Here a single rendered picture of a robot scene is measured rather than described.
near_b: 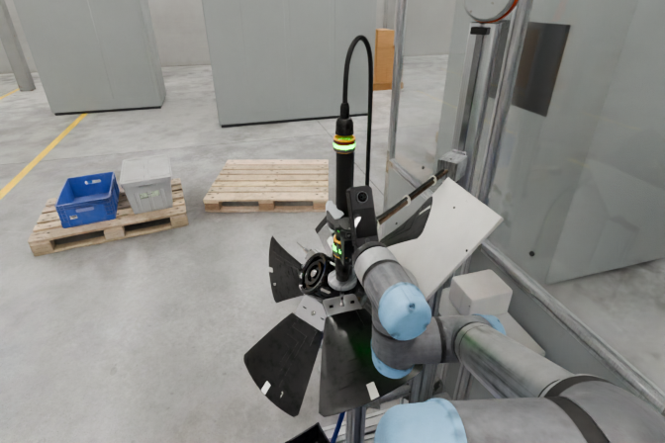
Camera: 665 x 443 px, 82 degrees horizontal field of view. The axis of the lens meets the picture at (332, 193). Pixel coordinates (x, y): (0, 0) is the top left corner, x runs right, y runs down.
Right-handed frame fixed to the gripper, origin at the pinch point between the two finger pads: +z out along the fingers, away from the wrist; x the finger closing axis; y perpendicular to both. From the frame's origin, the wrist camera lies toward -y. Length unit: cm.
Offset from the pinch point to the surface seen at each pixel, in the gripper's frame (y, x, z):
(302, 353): 43.9, -10.7, -1.9
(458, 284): 50, 50, 16
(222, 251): 148, -38, 199
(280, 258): 35.0, -10.9, 28.6
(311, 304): 33.3, -6.5, 4.4
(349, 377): 28.6, -4.8, -22.7
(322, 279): 22.7, -4.1, 1.3
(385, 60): 91, 336, 736
